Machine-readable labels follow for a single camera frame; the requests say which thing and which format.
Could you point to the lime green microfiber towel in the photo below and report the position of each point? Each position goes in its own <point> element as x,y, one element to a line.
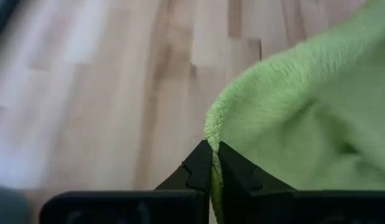
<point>304,109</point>

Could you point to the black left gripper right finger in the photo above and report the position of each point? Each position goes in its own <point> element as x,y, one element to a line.
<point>289,207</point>

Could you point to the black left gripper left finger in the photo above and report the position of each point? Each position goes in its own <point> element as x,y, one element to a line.
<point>149,207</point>

